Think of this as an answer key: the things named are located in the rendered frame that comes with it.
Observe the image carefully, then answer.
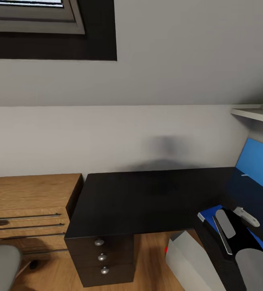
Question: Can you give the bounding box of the swivel chair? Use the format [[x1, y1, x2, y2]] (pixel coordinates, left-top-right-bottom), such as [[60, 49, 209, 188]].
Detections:
[[0, 244, 38, 291]]

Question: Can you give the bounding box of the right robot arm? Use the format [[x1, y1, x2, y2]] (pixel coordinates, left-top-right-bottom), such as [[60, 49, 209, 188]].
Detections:
[[215, 207, 263, 291]]

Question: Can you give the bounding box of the folder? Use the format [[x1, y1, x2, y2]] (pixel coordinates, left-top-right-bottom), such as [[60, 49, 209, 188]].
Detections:
[[197, 205, 263, 249]]

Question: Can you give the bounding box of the notebook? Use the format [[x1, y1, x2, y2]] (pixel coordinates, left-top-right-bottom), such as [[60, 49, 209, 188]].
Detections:
[[212, 216, 233, 255]]

